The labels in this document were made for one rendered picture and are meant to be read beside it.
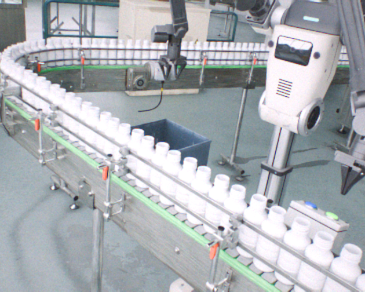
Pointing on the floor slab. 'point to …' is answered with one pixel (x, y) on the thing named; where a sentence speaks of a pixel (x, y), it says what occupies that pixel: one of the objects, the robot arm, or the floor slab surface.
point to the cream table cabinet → (138, 21)
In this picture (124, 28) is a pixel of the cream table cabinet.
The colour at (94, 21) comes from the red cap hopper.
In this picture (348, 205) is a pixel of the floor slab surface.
